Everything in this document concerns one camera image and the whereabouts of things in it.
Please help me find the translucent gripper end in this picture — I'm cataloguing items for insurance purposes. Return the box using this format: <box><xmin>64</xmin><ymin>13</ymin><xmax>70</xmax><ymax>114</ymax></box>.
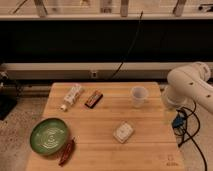
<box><xmin>163</xmin><ymin>100</ymin><xmax>177</xmax><ymax>124</ymax></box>

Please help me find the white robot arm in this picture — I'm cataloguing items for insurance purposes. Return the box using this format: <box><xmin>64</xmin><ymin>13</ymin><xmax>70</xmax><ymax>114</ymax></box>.
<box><xmin>162</xmin><ymin>62</ymin><xmax>213</xmax><ymax>124</ymax></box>

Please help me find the blue connector box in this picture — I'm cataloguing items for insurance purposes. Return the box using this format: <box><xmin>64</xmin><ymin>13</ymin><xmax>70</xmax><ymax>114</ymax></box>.
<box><xmin>172</xmin><ymin>114</ymin><xmax>186</xmax><ymax>128</ymax></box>

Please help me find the translucent plastic cup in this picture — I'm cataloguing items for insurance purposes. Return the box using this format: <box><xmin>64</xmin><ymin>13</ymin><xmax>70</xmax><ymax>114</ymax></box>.
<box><xmin>131</xmin><ymin>86</ymin><xmax>149</xmax><ymax>108</ymax></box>

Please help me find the white square packet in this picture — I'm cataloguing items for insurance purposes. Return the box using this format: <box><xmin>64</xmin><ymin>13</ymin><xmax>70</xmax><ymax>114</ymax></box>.
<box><xmin>113</xmin><ymin>122</ymin><xmax>134</xmax><ymax>143</ymax></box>

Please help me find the brown chocolate bar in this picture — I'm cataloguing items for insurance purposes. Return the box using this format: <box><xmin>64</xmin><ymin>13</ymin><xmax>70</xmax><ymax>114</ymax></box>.
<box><xmin>85</xmin><ymin>90</ymin><xmax>103</xmax><ymax>109</ymax></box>

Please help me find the white plastic bottle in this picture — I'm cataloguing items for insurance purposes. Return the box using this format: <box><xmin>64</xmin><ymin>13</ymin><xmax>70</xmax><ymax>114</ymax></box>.
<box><xmin>60</xmin><ymin>84</ymin><xmax>83</xmax><ymax>111</ymax></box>

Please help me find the black equipment at left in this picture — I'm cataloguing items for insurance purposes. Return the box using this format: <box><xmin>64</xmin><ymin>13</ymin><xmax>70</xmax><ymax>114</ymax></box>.
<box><xmin>0</xmin><ymin>71</ymin><xmax>19</xmax><ymax>120</ymax></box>

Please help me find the black floor cable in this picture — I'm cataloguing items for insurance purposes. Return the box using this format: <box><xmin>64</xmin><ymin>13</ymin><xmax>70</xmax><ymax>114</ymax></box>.
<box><xmin>173</xmin><ymin>99</ymin><xmax>209</xmax><ymax>171</ymax></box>

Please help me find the wall power outlet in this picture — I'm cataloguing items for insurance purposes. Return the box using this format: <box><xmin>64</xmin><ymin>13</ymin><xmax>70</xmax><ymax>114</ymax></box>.
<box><xmin>91</xmin><ymin>71</ymin><xmax>98</xmax><ymax>79</ymax></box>

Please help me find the black hanging cable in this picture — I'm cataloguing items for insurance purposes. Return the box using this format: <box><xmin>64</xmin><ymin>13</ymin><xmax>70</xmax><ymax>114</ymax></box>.
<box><xmin>108</xmin><ymin>10</ymin><xmax>145</xmax><ymax>81</ymax></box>

